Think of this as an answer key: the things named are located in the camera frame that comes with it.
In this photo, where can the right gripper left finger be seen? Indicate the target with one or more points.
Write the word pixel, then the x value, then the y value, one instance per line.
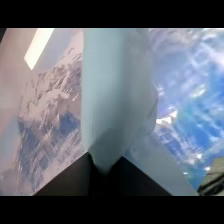
pixel 70 183

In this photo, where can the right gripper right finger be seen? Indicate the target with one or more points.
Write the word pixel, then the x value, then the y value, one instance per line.
pixel 133 183

